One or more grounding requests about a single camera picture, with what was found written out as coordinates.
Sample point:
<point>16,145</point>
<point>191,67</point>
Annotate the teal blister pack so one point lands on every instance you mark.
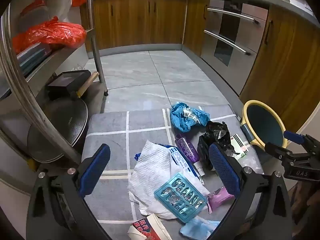
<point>175,192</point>

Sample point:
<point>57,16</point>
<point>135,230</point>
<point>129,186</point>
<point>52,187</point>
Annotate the white plastic bag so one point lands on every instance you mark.
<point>58,2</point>

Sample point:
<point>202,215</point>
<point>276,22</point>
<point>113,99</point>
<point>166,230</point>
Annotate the red-lidded plastic container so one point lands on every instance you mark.
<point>32,10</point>

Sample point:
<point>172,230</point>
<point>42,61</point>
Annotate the stainless built-in oven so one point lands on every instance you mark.
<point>230,40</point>

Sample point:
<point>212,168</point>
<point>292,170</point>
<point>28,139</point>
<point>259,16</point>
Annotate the clear plastic bag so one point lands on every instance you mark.
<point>250,161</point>

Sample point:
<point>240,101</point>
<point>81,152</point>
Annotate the red white carton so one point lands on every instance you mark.
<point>145,230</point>

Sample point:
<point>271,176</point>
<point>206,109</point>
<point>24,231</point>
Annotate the green white striped packet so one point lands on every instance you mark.
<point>238,145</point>

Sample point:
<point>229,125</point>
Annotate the grey checked mat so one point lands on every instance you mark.
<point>110,130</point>

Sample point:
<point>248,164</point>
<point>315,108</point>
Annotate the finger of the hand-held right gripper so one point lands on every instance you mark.
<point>276,150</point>
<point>293,136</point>

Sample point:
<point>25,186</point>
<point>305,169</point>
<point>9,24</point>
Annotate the wooden cabinet run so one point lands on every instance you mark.
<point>135,22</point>

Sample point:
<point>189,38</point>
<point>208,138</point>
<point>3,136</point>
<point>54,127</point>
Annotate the black square box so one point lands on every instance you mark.
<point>67,80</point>

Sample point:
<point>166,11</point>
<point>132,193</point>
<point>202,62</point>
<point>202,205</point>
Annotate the blue plastic bag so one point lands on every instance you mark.
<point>188,117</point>

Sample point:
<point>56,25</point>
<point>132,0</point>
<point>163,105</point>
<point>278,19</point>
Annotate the large wooden cabinet door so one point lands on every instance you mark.
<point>282,67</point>

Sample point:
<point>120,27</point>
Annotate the steel shelf rack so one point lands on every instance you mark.
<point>93,42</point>

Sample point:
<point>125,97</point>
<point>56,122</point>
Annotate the white paper towel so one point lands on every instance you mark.
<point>152,170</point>

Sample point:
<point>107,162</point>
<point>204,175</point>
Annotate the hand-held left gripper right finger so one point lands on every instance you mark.
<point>223,172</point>

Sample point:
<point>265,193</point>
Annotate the pink purple packet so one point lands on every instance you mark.
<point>220,199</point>

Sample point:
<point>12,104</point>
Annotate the blue white wet wipes packet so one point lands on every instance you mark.
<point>181,162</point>

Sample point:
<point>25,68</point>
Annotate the black plastic bag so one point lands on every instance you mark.
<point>212,137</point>

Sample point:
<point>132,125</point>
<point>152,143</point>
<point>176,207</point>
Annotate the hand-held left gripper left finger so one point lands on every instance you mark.
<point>95,170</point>

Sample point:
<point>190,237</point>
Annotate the clear plastic storage box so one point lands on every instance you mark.
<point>32,55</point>

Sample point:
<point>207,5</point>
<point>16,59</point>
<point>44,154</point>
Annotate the purple spray bottle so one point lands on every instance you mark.
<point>186,147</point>

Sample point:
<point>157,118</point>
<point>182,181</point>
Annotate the person's right hand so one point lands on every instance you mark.
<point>303,197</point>

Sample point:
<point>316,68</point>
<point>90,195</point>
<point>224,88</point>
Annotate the light blue face mask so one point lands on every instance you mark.
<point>197,230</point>

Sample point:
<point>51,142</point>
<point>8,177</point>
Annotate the narrow wooden cabinet door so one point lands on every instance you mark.
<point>196,25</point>

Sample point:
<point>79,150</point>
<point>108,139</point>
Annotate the yellow-rimmed blue bin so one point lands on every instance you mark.
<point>265,125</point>

